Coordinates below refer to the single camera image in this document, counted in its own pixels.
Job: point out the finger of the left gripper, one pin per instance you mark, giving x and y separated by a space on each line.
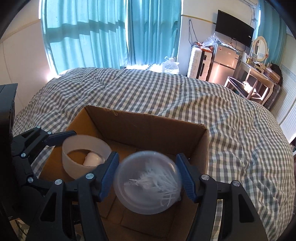
30 143

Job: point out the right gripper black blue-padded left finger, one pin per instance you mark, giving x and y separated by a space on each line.
76 203

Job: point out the white tape roll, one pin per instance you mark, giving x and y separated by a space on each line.
75 149

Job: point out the white cream tube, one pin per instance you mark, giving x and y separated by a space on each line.
93 159

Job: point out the clear cotton swab jar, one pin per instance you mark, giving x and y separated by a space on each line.
147 182

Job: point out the grey white checkered duvet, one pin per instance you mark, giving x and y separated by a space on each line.
245 141

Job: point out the brown cardboard box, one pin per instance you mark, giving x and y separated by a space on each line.
128 134

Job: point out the teal left curtain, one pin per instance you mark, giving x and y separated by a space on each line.
84 34

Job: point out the teal curtain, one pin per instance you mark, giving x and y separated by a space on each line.
274 30
153 30
84 34

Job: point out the white louvred wardrobe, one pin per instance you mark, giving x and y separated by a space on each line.
284 108

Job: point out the wooden chair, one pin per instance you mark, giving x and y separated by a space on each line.
245 89

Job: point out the white dressing table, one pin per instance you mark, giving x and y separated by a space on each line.
260 77

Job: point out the silver mini fridge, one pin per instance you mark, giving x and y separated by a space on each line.
223 64

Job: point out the clear water jug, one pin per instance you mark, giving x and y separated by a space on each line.
169 66

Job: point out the white suitcase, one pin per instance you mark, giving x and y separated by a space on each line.
199 63

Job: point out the teal middle curtain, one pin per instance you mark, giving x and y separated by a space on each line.
153 30

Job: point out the oval vanity mirror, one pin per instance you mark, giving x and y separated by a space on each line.
259 49

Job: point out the teal right curtain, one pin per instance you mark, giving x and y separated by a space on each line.
274 30

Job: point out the black wall television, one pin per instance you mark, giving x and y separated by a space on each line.
234 28

